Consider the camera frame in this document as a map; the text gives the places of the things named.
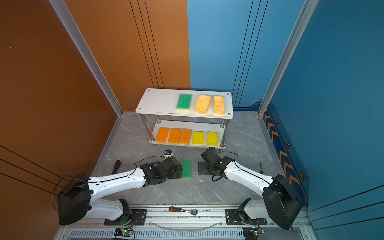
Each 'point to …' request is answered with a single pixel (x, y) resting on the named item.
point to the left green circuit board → (124, 232)
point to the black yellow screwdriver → (116, 166)
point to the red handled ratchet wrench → (193, 211)
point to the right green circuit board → (250, 233)
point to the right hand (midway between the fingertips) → (204, 170)
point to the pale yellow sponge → (162, 135)
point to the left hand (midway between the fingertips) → (178, 169)
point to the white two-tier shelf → (152, 103)
